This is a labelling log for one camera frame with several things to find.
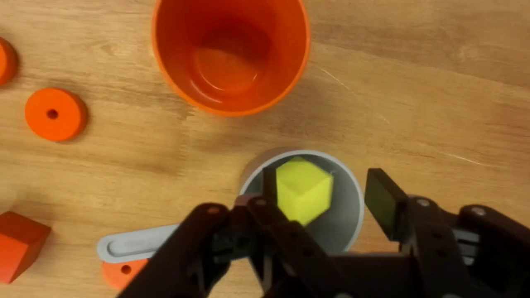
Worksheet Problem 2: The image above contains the orange disc with hole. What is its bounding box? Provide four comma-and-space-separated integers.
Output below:
0, 36, 20, 87
23, 87, 89, 143
99, 256, 151, 292

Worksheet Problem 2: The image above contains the yellow block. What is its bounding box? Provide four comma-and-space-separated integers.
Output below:
273, 155, 336, 228

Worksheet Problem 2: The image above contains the red block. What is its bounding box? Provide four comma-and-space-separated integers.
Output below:
0, 210, 53, 284

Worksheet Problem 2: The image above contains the grey measuring cup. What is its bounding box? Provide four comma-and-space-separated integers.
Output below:
96, 148, 366, 264

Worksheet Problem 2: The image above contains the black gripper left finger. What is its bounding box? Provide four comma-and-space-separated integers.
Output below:
118, 165, 354, 298

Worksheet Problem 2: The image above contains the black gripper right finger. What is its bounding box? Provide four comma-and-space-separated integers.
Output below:
363, 167, 530, 298

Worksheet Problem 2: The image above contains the orange plastic cup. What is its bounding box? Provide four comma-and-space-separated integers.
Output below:
149, 0, 313, 119

